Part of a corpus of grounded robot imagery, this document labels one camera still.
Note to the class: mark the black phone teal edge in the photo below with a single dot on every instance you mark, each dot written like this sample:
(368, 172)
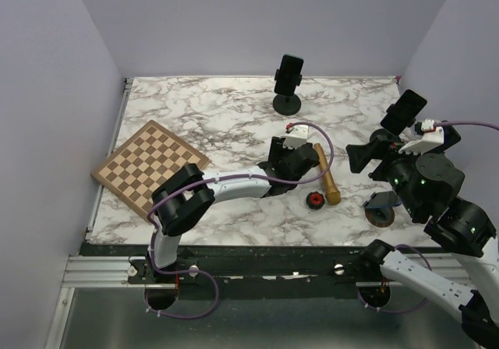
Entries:
(290, 65)

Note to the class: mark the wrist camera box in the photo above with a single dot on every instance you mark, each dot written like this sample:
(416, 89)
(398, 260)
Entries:
(295, 136)
(432, 137)

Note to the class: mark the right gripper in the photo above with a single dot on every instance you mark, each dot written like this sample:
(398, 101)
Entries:
(359, 154)

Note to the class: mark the black round-base stand right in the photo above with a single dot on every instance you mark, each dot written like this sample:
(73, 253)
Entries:
(384, 132)

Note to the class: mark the dark phone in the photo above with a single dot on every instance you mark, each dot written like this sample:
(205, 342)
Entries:
(380, 200)

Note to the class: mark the black round-base clamp stand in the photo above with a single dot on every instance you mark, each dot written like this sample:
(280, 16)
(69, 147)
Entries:
(282, 104)

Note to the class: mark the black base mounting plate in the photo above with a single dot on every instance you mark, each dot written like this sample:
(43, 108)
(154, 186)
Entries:
(252, 272)

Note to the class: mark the black red round cap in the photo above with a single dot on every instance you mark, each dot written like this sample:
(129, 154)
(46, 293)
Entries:
(315, 200)

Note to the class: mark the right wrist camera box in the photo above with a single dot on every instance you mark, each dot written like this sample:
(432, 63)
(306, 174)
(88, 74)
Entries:
(432, 137)

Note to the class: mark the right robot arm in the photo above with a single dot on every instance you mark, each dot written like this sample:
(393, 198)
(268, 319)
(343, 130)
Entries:
(427, 184)

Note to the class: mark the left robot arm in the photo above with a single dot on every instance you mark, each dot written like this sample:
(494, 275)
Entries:
(180, 202)

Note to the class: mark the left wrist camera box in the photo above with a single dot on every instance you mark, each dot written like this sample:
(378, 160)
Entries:
(295, 136)

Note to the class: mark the wooden disc phone stand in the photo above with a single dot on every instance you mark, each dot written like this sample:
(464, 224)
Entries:
(380, 216)

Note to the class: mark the black phone silver edge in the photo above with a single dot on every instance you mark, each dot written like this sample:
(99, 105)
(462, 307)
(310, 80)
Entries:
(403, 112)

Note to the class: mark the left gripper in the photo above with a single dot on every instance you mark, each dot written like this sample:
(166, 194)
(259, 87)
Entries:
(277, 149)

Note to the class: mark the aluminium frame rail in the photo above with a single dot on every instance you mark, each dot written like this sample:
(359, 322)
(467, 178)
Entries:
(231, 121)

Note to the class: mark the wooden chessboard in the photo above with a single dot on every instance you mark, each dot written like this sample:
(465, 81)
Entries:
(145, 161)

